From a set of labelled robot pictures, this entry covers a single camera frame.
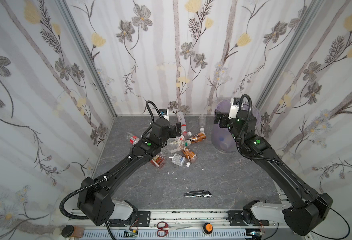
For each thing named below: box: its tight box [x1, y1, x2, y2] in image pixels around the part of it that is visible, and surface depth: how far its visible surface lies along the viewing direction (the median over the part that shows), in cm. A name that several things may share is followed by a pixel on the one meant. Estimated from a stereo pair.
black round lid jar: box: [61, 225, 75, 238], surface depth 64 cm
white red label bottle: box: [176, 111, 192, 137], surface depth 113 cm
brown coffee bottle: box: [182, 146, 197, 163], surface depth 95 cm
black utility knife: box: [183, 190, 212, 198], surface depth 84 cm
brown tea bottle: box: [189, 132, 207, 144], surface depth 103 cm
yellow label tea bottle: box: [150, 155, 166, 169], surface depth 90 cm
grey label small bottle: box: [169, 153, 186, 167], surface depth 92 cm
